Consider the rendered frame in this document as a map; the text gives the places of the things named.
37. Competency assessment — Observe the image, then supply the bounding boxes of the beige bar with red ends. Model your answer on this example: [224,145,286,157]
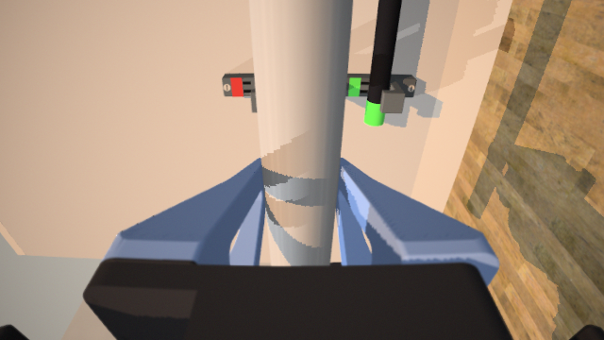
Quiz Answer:
[249,0,354,265]

